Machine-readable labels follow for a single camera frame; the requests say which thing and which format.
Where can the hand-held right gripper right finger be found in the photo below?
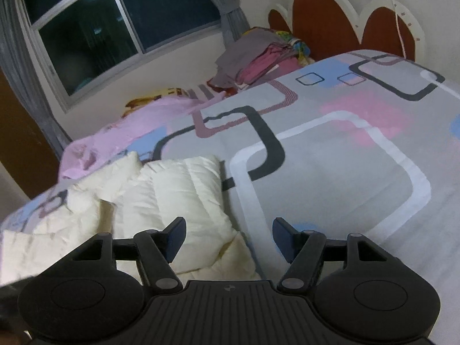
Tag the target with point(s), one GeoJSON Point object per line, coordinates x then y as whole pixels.
{"type": "Point", "coordinates": [282, 233]}

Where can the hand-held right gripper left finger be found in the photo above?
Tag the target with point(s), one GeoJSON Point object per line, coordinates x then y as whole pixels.
{"type": "Point", "coordinates": [175, 231]}

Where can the cream white quilt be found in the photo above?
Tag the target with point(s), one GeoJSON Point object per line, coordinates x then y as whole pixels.
{"type": "Point", "coordinates": [172, 190]}

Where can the pile of folded clothes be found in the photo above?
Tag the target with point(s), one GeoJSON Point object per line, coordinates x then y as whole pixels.
{"type": "Point", "coordinates": [251, 57]}

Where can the bed with patterned sheet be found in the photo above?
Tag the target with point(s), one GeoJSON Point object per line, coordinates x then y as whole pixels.
{"type": "Point", "coordinates": [334, 151]}

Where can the pink blanket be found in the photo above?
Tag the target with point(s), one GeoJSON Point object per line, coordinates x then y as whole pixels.
{"type": "Point", "coordinates": [143, 125]}

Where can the grey curtain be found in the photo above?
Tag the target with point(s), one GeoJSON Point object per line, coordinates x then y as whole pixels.
{"type": "Point", "coordinates": [25, 79]}
{"type": "Point", "coordinates": [230, 10]}

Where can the sliding glass window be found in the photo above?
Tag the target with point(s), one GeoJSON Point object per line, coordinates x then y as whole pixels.
{"type": "Point", "coordinates": [107, 25]}

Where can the brown and white headboard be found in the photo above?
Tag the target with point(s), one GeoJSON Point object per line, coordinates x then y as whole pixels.
{"type": "Point", "coordinates": [323, 18]}

